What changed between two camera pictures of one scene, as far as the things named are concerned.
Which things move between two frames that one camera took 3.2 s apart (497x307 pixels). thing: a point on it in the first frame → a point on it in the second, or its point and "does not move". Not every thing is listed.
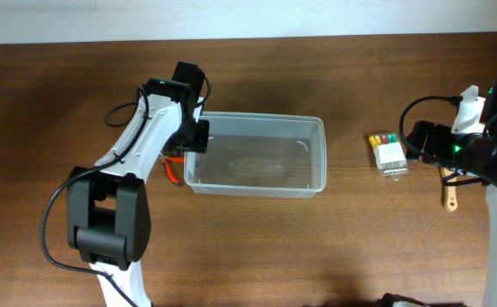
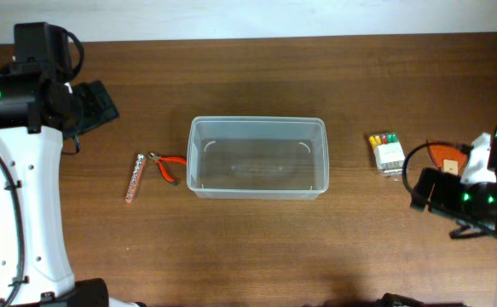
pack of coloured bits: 390,156 does not move
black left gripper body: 194,135 → 94,109
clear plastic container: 259,154 does not move
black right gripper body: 440,142 → 445,194
